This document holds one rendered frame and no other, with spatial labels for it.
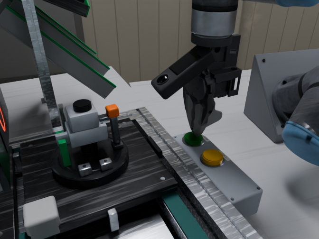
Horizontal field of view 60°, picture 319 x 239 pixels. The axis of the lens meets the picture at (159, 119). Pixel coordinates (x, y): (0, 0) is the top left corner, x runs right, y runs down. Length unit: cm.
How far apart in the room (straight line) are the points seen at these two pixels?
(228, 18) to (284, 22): 327
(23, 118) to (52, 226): 56
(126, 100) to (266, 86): 46
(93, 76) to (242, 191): 42
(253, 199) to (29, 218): 35
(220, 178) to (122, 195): 18
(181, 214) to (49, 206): 20
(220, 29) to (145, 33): 256
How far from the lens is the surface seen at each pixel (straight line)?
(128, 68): 310
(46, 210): 45
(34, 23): 62
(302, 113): 62
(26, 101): 107
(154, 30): 304
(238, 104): 98
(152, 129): 64
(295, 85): 78
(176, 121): 85
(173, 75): 49
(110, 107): 49
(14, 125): 93
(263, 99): 83
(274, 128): 81
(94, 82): 69
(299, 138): 59
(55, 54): 67
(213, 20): 47
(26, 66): 303
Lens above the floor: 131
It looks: 32 degrees down
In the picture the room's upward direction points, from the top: straight up
